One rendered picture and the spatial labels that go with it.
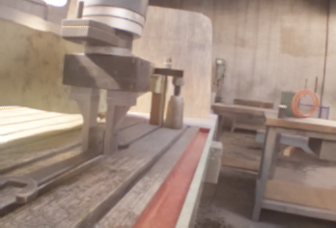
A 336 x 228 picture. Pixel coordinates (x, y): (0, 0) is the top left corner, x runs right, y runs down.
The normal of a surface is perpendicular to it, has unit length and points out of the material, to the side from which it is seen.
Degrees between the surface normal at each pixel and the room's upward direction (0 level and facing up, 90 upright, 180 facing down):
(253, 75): 90
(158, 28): 76
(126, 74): 90
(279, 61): 90
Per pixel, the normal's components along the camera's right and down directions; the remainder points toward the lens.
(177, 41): 0.15, -0.16
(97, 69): -0.23, 0.04
